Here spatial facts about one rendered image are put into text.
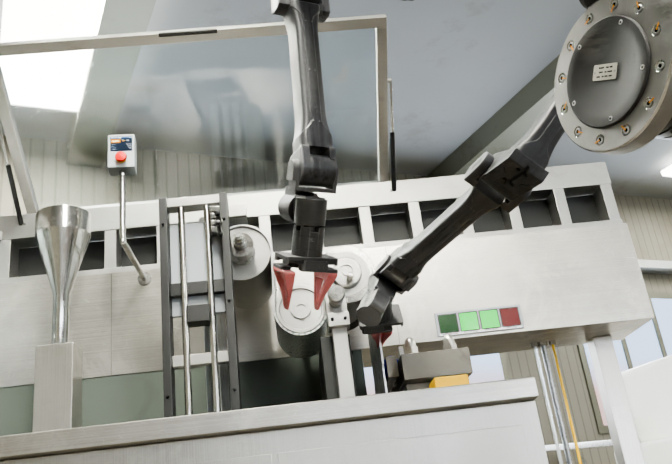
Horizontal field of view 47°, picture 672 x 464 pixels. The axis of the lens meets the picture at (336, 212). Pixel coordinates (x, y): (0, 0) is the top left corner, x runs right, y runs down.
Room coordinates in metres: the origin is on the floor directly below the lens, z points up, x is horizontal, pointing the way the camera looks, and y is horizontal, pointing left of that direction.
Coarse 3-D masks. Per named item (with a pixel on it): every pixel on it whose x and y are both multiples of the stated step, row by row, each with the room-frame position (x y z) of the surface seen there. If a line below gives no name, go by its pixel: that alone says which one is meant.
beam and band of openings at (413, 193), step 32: (320, 192) 2.14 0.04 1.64; (352, 192) 2.14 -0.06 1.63; (384, 192) 2.15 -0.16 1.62; (416, 192) 2.16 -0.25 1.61; (448, 192) 2.17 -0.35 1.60; (544, 192) 2.22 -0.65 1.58; (576, 192) 2.25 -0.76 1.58; (608, 192) 2.21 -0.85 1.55; (0, 224) 2.06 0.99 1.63; (32, 224) 2.06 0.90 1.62; (96, 224) 2.08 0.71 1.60; (128, 224) 2.09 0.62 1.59; (256, 224) 2.18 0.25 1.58; (288, 224) 2.20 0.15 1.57; (352, 224) 2.22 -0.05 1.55; (384, 224) 2.23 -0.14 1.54; (416, 224) 2.16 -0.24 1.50; (480, 224) 2.25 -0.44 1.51; (512, 224) 2.19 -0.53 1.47; (544, 224) 2.27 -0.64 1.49; (576, 224) 2.20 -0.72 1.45; (608, 224) 2.21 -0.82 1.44; (0, 256) 2.06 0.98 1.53; (32, 256) 2.14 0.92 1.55; (96, 256) 2.15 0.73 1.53
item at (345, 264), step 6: (342, 258) 1.78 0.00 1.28; (348, 258) 1.78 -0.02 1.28; (342, 264) 1.78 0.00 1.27; (348, 264) 1.78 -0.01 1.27; (354, 264) 1.78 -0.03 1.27; (342, 270) 1.78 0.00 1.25; (348, 270) 1.78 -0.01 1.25; (354, 270) 1.78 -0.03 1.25; (360, 270) 1.79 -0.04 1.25; (342, 276) 1.78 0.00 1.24; (354, 276) 1.78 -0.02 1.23; (360, 276) 1.79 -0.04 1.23; (336, 282) 1.78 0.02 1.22; (342, 282) 1.78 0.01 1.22; (348, 282) 1.78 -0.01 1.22; (354, 282) 1.78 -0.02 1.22
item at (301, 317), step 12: (300, 288) 1.80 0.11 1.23; (312, 288) 1.80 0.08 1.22; (300, 300) 1.80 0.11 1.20; (312, 300) 1.80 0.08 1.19; (276, 312) 1.79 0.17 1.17; (288, 312) 1.80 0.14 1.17; (300, 312) 1.80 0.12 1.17; (312, 312) 1.80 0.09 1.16; (324, 312) 1.80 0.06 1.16; (288, 324) 1.80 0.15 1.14; (300, 324) 1.80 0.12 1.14; (312, 324) 1.80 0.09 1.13
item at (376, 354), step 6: (372, 342) 1.95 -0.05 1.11; (372, 348) 1.97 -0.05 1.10; (378, 348) 1.84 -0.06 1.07; (372, 354) 1.99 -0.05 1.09; (378, 354) 1.86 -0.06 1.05; (372, 360) 2.01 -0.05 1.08; (378, 360) 1.88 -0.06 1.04; (372, 366) 2.03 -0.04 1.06; (378, 366) 1.89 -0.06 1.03; (378, 372) 1.91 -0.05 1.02
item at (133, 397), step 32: (96, 384) 2.08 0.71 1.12; (128, 384) 2.09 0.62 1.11; (160, 384) 2.09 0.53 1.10; (192, 384) 2.10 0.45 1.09; (256, 384) 2.12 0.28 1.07; (288, 384) 2.12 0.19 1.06; (0, 416) 2.06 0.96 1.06; (32, 416) 2.07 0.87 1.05; (96, 416) 2.08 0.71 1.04; (128, 416) 2.09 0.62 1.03; (160, 416) 2.09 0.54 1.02
